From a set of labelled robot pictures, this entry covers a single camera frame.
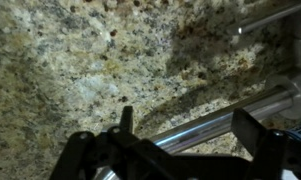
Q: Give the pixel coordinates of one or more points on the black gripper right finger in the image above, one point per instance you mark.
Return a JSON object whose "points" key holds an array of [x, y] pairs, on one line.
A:
{"points": [[266, 153]]}

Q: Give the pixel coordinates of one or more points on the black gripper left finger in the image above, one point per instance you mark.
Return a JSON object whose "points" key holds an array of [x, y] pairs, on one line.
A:
{"points": [[90, 156]]}

